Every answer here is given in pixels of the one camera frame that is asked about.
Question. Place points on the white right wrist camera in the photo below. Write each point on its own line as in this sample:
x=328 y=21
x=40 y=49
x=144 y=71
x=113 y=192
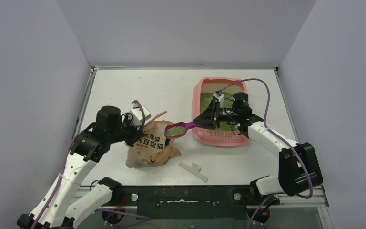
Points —
x=218 y=96

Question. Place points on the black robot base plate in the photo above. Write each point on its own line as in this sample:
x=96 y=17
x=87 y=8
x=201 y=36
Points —
x=238 y=202

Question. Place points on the beige cat litter bag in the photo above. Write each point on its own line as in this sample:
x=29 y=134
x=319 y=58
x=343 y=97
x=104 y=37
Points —
x=154 y=149

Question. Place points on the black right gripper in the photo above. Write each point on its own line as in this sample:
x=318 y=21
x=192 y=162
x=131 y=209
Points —
x=215 y=114

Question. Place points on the purple litter scoop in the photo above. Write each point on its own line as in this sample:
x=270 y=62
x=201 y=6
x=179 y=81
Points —
x=179 y=129

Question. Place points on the green cat litter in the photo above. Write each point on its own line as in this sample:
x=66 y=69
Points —
x=206 y=99

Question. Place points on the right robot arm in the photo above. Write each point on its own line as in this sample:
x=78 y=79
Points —
x=298 y=167

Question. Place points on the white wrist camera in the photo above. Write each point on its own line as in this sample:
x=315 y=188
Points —
x=218 y=96
x=140 y=114

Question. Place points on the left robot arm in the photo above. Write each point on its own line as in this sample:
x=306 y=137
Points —
x=56 y=210

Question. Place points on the pink litter box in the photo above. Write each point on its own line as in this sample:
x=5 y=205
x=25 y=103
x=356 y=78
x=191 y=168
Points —
x=219 y=138

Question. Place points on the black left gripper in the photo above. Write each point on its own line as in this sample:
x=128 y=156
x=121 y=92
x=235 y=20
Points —
x=137 y=134

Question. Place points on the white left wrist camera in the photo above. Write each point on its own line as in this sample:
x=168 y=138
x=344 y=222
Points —
x=140 y=114

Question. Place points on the white bag clip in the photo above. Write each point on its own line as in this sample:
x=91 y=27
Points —
x=194 y=169

